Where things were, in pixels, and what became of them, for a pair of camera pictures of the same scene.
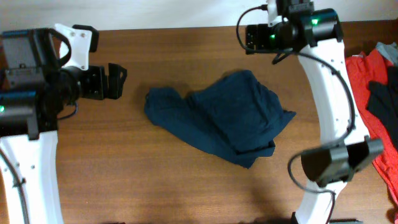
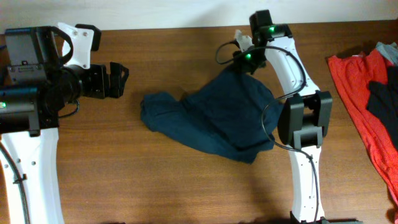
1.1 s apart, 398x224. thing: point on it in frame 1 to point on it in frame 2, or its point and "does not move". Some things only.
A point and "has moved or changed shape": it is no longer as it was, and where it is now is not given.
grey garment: (390, 51) does not move
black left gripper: (102, 90) does not move
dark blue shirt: (236, 118) has moved or changed shape
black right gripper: (260, 30) to (240, 64)
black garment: (383, 101) does not move
